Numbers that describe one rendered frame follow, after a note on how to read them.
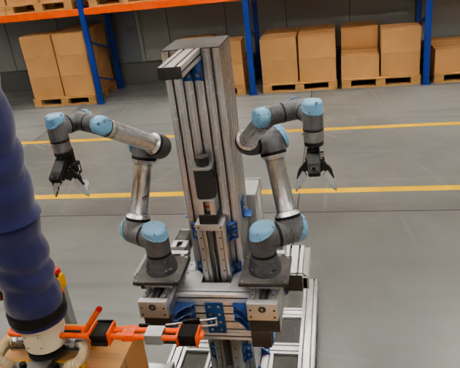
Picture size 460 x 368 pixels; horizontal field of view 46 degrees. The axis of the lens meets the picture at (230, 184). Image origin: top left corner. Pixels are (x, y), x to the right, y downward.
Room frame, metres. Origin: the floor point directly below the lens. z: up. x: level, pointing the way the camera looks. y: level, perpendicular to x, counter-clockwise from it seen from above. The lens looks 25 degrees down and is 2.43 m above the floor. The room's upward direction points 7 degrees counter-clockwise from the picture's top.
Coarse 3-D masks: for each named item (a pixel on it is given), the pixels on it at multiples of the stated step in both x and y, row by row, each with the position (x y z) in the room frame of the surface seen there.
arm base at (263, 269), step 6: (276, 252) 2.03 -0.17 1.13; (252, 258) 2.03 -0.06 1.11; (258, 258) 2.00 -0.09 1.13; (264, 258) 1.99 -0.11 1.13; (270, 258) 2.00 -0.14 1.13; (276, 258) 2.02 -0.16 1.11; (252, 264) 2.02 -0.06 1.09; (258, 264) 2.00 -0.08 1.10; (264, 264) 1.99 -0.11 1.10; (270, 264) 1.99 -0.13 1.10; (276, 264) 2.00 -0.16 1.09; (252, 270) 2.02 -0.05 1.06; (258, 270) 1.99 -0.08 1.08; (264, 270) 1.98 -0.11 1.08; (270, 270) 1.98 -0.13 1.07; (276, 270) 1.99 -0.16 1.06; (258, 276) 1.98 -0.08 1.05; (264, 276) 1.98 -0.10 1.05; (270, 276) 1.98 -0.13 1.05
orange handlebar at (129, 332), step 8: (72, 328) 1.73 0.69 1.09; (80, 328) 1.72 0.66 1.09; (120, 328) 1.69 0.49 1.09; (128, 328) 1.68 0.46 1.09; (136, 328) 1.68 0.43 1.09; (144, 328) 1.67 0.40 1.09; (168, 328) 1.66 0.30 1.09; (176, 328) 1.65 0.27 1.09; (16, 336) 1.74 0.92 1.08; (64, 336) 1.69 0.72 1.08; (72, 336) 1.69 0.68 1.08; (80, 336) 1.68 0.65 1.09; (112, 336) 1.65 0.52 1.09; (120, 336) 1.64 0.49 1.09; (128, 336) 1.64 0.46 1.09; (136, 336) 1.63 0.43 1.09; (168, 336) 1.61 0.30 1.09; (200, 336) 1.59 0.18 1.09
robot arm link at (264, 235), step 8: (256, 224) 2.07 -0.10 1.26; (264, 224) 2.05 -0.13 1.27; (272, 224) 2.04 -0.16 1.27; (256, 232) 2.01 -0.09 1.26; (264, 232) 2.00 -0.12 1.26; (272, 232) 2.01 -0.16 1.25; (280, 232) 2.03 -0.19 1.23; (256, 240) 2.00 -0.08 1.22; (264, 240) 1.99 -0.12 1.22; (272, 240) 2.00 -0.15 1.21; (280, 240) 2.01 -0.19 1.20; (256, 248) 2.00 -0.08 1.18; (264, 248) 1.99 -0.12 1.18; (272, 248) 2.00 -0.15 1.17; (256, 256) 2.00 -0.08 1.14; (264, 256) 1.99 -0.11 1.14
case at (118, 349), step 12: (72, 324) 1.93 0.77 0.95; (84, 324) 1.92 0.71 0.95; (96, 348) 1.76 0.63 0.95; (108, 348) 1.75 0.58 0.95; (120, 348) 1.74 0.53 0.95; (132, 348) 1.76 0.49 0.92; (144, 348) 1.86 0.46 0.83; (60, 360) 1.71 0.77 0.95; (96, 360) 1.69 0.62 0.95; (108, 360) 1.68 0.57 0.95; (120, 360) 1.67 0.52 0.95; (132, 360) 1.74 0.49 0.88; (144, 360) 1.84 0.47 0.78
